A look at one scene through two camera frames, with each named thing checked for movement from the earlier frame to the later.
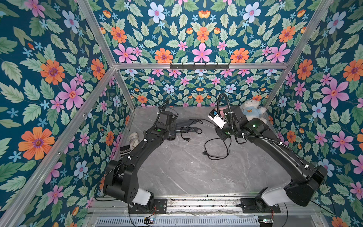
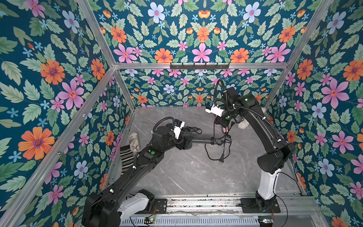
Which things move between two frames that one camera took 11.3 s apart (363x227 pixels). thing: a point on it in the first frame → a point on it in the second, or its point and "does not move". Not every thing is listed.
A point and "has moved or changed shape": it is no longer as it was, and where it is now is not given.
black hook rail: (198, 67) does not move
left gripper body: (170, 120) → (170, 143)
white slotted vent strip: (178, 221) does not move
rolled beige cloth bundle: (133, 140) does not move
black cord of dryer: (212, 158) has moved or changed shape
